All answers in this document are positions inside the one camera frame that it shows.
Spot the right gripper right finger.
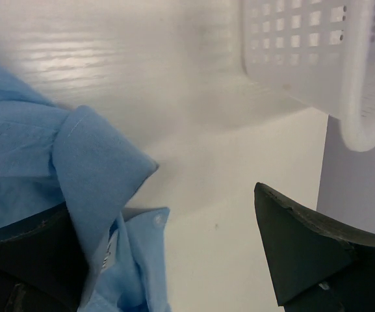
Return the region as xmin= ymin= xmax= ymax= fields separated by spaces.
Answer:
xmin=254 ymin=183 xmax=375 ymax=311

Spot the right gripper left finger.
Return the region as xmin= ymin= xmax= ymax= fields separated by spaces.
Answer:
xmin=0 ymin=203 xmax=88 ymax=312

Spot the light blue long sleeve shirt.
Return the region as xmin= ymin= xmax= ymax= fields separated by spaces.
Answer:
xmin=0 ymin=67 xmax=170 ymax=311

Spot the white plastic basket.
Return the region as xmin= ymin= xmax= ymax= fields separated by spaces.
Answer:
xmin=242 ymin=0 xmax=375 ymax=152

